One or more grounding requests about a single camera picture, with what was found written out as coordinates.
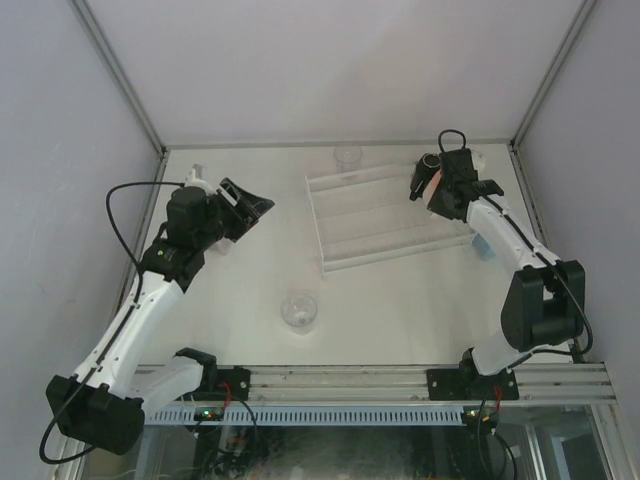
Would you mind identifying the pink ceramic mug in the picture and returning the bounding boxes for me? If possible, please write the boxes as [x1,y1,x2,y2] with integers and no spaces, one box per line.
[422,150,486,204]

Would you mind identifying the black mug cream inside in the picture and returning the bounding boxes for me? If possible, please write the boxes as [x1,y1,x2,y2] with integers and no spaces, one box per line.
[409,153,440,201]

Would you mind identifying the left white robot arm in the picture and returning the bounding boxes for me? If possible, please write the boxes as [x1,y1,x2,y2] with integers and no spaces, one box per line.
[39,178,275,465]

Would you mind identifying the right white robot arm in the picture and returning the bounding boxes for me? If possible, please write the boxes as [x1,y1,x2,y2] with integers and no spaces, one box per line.
[410,148,592,377]

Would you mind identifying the clear acrylic dish rack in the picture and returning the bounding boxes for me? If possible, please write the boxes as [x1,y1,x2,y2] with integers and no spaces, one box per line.
[306,163,474,275]

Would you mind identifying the lilac ceramic mug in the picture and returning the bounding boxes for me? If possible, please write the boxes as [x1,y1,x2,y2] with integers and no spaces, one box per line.
[209,239,233,256]

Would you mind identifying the light blue mug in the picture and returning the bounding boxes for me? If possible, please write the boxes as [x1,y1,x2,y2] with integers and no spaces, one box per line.
[471,234,496,261]

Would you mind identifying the clear glass near front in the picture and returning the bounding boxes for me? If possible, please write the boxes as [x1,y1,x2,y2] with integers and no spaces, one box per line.
[281,292,318,335]

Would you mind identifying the clear glass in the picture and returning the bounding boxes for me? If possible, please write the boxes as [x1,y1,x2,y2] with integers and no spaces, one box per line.
[281,292,318,335]
[334,145,363,173]

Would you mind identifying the clear glass at back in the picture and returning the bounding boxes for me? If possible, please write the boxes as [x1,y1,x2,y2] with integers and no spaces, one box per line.
[334,145,363,173]

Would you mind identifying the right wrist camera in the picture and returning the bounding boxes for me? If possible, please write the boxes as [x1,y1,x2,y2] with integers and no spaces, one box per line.
[439,148,478,184]

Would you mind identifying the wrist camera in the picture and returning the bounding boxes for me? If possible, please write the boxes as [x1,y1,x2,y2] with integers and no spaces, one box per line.
[439,148,478,184]
[184,164,215,195]

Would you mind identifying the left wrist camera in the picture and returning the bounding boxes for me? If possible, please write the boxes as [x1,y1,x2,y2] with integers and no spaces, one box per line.
[184,164,215,195]

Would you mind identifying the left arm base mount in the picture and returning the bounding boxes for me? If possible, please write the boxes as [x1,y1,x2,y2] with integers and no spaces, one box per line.
[166,347,252,400]

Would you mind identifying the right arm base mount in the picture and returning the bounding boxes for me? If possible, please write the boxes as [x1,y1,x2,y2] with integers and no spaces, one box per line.
[426,349,520,401]

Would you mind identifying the blue slotted cable duct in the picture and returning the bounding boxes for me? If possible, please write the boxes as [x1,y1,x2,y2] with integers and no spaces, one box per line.
[145,404,464,427]

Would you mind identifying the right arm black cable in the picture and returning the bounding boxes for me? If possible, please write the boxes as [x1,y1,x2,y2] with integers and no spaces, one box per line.
[437,129,594,357]

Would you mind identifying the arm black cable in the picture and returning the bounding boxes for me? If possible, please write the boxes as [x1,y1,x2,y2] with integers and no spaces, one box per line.
[38,180,189,464]
[437,129,594,357]

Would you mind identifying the aluminium front rail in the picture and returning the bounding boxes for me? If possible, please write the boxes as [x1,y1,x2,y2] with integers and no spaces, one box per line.
[231,363,616,406]

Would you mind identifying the right aluminium frame post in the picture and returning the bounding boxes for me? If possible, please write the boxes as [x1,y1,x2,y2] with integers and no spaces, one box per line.
[510,0,600,151]

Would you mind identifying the aluminium frame post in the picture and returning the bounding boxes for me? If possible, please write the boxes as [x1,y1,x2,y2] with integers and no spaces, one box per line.
[510,0,600,151]
[68,0,166,158]

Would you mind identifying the left aluminium frame post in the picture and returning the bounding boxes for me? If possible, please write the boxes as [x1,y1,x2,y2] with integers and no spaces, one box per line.
[68,0,166,158]

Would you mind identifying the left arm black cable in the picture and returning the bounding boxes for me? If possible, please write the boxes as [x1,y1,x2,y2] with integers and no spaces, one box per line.
[38,180,189,464]

